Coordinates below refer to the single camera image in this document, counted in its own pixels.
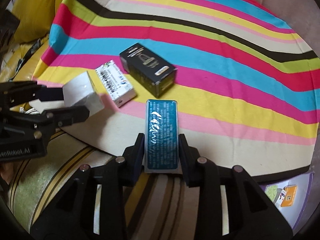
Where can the white box black text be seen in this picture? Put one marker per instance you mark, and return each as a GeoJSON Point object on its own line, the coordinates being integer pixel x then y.
{"type": "Point", "coordinates": [116, 84]}

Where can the teal blue box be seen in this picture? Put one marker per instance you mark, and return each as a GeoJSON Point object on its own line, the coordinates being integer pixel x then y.
{"type": "Point", "coordinates": [161, 137]}

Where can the green speckled sponge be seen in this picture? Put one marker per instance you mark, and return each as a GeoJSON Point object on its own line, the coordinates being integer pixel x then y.
{"type": "Point", "coordinates": [273, 192]}

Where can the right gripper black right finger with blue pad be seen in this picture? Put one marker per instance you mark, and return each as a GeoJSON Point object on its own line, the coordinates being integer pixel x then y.
{"type": "Point", "coordinates": [231, 204]}

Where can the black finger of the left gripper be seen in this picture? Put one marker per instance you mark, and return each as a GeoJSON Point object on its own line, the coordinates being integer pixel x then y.
{"type": "Point", "coordinates": [65, 116]}

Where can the purple white storage box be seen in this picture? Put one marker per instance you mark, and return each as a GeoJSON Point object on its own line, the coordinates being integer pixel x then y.
{"type": "Point", "coordinates": [293, 214]}

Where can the yellow leather sofa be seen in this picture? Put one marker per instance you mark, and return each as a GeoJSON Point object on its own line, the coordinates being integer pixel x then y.
{"type": "Point", "coordinates": [30, 40]}

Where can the white cube box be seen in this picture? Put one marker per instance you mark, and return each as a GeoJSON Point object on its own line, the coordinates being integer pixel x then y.
{"type": "Point", "coordinates": [80, 91]}

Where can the black Dormi box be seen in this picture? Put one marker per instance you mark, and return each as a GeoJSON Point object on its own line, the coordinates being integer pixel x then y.
{"type": "Point", "coordinates": [152, 71]}

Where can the person's hand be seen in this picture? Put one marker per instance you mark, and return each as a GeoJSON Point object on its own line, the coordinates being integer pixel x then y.
{"type": "Point", "coordinates": [7, 172]}

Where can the orange box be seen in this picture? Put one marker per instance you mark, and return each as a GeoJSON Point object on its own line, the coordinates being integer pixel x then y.
{"type": "Point", "coordinates": [290, 193]}

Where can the rainbow striped cloth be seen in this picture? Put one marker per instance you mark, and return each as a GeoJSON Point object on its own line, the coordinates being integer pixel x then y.
{"type": "Point", "coordinates": [247, 85]}

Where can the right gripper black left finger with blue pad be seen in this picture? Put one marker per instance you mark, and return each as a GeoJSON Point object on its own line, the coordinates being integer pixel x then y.
{"type": "Point", "coordinates": [137, 154]}

